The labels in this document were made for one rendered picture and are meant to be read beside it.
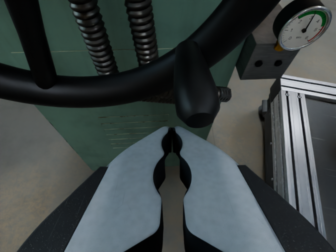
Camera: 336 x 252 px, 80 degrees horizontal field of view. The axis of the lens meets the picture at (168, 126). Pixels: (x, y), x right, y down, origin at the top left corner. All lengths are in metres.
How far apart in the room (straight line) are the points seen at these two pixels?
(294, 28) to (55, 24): 0.34
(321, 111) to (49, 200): 1.09
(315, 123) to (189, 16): 0.68
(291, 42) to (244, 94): 0.82
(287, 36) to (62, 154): 0.90
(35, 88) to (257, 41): 0.31
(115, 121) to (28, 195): 0.55
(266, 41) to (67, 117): 0.46
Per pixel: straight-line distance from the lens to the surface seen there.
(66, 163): 0.97
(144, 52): 0.22
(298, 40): 0.36
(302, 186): 0.73
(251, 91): 1.19
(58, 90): 0.19
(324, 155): 0.85
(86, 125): 0.58
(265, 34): 0.39
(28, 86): 0.20
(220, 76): 0.45
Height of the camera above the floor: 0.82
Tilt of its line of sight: 58 degrees down
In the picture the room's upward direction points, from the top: 2 degrees clockwise
